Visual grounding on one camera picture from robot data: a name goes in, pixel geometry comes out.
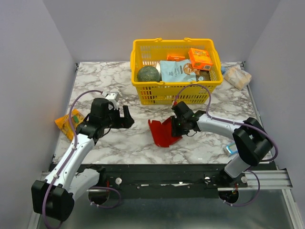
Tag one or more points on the green round melon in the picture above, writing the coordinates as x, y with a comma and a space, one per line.
148, 74

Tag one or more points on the black mounting base plate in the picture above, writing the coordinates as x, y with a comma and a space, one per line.
154, 181

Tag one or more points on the yellow plastic shopping basket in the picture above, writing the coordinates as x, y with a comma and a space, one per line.
151, 51

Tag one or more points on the large orange snack box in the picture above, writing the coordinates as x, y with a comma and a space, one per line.
200, 59

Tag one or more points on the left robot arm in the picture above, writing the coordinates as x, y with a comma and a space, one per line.
55, 196

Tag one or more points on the beige tissue packet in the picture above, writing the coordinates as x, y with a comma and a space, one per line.
237, 77

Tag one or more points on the small orange flat box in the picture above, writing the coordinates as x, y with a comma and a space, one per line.
177, 58

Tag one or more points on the light blue chips bag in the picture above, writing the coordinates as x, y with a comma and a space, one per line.
182, 71

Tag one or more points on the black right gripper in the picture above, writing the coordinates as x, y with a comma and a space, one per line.
177, 123

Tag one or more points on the blue small packet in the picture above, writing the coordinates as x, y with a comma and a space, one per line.
230, 149

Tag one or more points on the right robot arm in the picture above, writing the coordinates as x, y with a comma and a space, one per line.
251, 140

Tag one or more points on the red paper box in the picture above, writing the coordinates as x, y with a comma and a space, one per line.
162, 132

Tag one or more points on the orange gummy candy bag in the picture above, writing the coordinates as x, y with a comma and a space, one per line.
64, 125

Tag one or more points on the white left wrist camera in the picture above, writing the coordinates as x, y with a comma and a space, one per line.
113, 97

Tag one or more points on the blue item behind basket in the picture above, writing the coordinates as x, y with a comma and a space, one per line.
223, 69

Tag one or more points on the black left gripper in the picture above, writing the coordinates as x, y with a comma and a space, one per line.
125, 122

